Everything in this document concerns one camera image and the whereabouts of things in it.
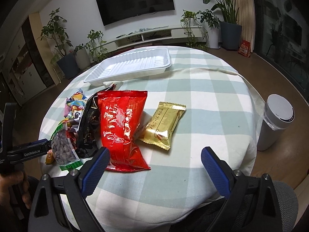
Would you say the black snack bag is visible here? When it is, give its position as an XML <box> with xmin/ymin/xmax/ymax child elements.
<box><xmin>76</xmin><ymin>83</ymin><xmax>116</xmax><ymax>159</ymax></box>

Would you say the colourful cartoon snack bag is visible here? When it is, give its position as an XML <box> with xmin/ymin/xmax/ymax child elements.
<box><xmin>63</xmin><ymin>89</ymin><xmax>87</xmax><ymax>125</ymax></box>

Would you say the red snack bag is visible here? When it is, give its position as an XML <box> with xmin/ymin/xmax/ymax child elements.
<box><xmin>97</xmin><ymin>91</ymin><xmax>150</xmax><ymax>173</ymax></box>

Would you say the left hand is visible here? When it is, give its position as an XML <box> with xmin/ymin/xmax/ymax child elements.
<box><xmin>1</xmin><ymin>171</ymin><xmax>32</xmax><ymax>213</ymax></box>

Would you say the small orange candy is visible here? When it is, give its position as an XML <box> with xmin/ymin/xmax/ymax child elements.
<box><xmin>45</xmin><ymin>149</ymin><xmax>55</xmax><ymax>165</ymax></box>

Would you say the nut packet green trim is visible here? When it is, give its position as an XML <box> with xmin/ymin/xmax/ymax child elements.
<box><xmin>50</xmin><ymin>123</ymin><xmax>83</xmax><ymax>171</ymax></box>

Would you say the white wooden cabinet left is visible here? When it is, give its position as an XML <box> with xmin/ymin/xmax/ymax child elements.
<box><xmin>2</xmin><ymin>13</ymin><xmax>59</xmax><ymax>105</ymax></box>

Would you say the white round trash bin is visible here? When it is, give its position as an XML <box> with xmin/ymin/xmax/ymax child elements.
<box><xmin>257</xmin><ymin>94</ymin><xmax>295</xmax><ymax>151</ymax></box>

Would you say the checkered tablecloth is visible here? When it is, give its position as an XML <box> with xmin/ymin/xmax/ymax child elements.
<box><xmin>38</xmin><ymin>45</ymin><xmax>266</xmax><ymax>232</ymax></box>

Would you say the plant dark pot left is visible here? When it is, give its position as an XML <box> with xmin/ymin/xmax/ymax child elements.
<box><xmin>39</xmin><ymin>7</ymin><xmax>79</xmax><ymax>79</ymax></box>

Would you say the gold snack packet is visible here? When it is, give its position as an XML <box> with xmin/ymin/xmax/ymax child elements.
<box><xmin>138</xmin><ymin>102</ymin><xmax>186</xmax><ymax>151</ymax></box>

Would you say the plant white pot left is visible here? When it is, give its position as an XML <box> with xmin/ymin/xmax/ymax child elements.
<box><xmin>73</xmin><ymin>43</ymin><xmax>91</xmax><ymax>71</ymax></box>

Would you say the plant white pot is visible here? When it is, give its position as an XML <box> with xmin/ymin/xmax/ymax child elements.
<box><xmin>197</xmin><ymin>9</ymin><xmax>220</xmax><ymax>49</ymax></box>
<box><xmin>73</xmin><ymin>43</ymin><xmax>91</xmax><ymax>71</ymax></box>

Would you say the red bag on floor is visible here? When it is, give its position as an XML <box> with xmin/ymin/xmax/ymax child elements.
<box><xmin>238</xmin><ymin>40</ymin><xmax>251</xmax><ymax>58</ymax></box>

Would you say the white plastic tray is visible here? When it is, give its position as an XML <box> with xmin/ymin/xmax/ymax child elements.
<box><xmin>84</xmin><ymin>48</ymin><xmax>171</xmax><ymax>86</ymax></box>

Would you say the tall plant dark pot right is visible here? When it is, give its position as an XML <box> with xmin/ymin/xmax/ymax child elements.
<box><xmin>203</xmin><ymin>0</ymin><xmax>242</xmax><ymax>51</ymax></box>

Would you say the trailing vine plant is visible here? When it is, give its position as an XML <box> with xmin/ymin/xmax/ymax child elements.
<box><xmin>180</xmin><ymin>10</ymin><xmax>208</xmax><ymax>51</ymax></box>

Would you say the white TV cabinet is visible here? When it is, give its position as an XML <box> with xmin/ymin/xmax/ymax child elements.
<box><xmin>103</xmin><ymin>25</ymin><xmax>201</xmax><ymax>53</ymax></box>

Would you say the plant white pot right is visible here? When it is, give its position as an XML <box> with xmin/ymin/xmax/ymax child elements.
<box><xmin>197</xmin><ymin>9</ymin><xmax>220</xmax><ymax>49</ymax></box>

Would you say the wall television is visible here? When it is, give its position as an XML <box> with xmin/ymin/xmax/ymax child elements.
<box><xmin>96</xmin><ymin>0</ymin><xmax>175</xmax><ymax>26</ymax></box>

